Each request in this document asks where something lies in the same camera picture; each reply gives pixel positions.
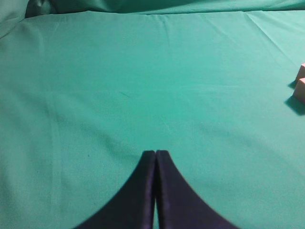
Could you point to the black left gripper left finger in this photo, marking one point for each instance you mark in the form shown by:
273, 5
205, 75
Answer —
132, 207

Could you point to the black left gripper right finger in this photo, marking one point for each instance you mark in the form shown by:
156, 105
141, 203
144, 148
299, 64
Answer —
178, 205

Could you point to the pink cube later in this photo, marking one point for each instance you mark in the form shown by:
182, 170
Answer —
299, 92

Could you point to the green cloth backdrop and cover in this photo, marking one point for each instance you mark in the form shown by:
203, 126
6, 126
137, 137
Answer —
86, 89

